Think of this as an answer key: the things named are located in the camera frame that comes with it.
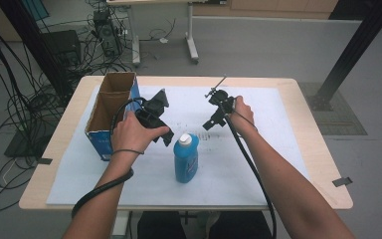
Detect teal panel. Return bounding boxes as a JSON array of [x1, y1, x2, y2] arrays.
[[21, 0, 50, 22]]

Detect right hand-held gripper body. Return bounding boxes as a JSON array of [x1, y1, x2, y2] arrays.
[[204, 75, 237, 118]]

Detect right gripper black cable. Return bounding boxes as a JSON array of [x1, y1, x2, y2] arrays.
[[223, 109, 278, 239]]

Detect white foam sheet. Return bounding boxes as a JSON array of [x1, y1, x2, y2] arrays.
[[46, 85, 311, 207]]

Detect person's leg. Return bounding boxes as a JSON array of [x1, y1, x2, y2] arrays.
[[136, 210, 185, 239], [208, 210, 273, 239]]

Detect black computer tower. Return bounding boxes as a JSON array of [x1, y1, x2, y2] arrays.
[[93, 9, 124, 58]]

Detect blue cardboard box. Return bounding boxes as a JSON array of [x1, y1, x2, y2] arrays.
[[85, 71, 143, 162]]

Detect white desk with legs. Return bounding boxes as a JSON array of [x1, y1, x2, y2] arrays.
[[105, 0, 228, 66]]

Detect wooden cabinet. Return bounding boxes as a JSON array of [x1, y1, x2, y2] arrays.
[[192, 0, 339, 20]]

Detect light wooden table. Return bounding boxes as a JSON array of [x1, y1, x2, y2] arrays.
[[18, 75, 354, 211]]

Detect bundle of black cables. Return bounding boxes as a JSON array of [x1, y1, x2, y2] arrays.
[[0, 0, 177, 215]]

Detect person's left leg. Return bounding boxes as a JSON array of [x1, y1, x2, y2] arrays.
[[136, 210, 185, 239]]

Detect white table leg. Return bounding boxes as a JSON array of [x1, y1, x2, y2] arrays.
[[111, 209, 131, 239]]

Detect black box on floor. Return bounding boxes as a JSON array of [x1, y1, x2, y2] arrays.
[[42, 29, 83, 68]]

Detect black wrist band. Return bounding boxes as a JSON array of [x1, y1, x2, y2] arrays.
[[111, 148, 145, 156]]

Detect person's right leg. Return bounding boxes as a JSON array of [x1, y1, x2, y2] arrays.
[[208, 210, 273, 239]]

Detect black metal stand post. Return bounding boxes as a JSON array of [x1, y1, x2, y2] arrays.
[[306, 0, 382, 113], [0, 0, 76, 101]]

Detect blue bottle with white cap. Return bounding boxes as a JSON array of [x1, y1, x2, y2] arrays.
[[173, 132, 200, 184]]

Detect dark stand base plate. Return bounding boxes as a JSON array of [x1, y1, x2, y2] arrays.
[[3, 127, 48, 158]]

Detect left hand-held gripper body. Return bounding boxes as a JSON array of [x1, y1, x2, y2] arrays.
[[134, 88, 175, 133]]

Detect person's left hand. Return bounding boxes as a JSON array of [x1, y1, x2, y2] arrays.
[[110, 111, 171, 155]]

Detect person's right hand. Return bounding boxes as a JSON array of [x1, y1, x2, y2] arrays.
[[229, 95, 259, 137]]

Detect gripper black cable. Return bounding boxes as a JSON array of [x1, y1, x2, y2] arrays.
[[71, 97, 148, 219], [223, 109, 278, 239]]

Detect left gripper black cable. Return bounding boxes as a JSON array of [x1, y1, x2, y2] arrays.
[[71, 97, 148, 219]]

